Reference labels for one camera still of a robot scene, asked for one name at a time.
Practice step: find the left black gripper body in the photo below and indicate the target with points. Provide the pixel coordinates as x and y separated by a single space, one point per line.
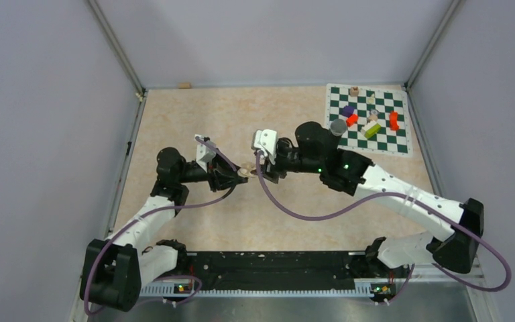
214 176

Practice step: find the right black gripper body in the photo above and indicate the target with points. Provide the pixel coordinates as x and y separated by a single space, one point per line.
288 159

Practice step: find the white earbud charging case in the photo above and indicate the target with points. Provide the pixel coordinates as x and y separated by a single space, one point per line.
247 170

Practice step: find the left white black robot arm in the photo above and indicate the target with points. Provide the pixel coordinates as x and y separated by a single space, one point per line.
117 268

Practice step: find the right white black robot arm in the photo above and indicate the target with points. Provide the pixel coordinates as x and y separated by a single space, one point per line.
445 241

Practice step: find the black microphone grey head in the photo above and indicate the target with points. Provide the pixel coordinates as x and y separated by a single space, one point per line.
337 128

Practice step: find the small red block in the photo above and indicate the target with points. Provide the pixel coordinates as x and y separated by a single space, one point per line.
352 120

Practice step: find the purple block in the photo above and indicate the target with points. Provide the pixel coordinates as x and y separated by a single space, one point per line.
348 111

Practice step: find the yellow-green block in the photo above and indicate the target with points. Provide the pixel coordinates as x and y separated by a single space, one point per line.
370 129

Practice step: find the wooden cube with mark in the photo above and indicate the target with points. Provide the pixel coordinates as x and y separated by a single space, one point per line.
354 91

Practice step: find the green white chessboard mat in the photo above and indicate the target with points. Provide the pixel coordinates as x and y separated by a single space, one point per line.
386 141

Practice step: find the small beige chess piece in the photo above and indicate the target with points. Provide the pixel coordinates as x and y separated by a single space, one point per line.
371 100

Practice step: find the large red block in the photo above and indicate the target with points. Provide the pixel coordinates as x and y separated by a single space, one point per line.
393 120

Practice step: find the left circuit board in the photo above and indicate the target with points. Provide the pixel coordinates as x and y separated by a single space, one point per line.
184 288

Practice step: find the circuit board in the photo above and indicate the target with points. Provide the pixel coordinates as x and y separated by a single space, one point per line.
184 288
384 290

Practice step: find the right circuit board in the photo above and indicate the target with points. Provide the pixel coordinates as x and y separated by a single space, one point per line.
384 290

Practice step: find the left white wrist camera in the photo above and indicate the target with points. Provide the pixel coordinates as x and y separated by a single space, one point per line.
204 153

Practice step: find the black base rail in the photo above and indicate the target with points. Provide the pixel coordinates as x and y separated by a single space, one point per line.
276 271

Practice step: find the cork piece at wall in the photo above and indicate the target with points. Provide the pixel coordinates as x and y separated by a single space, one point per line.
184 86

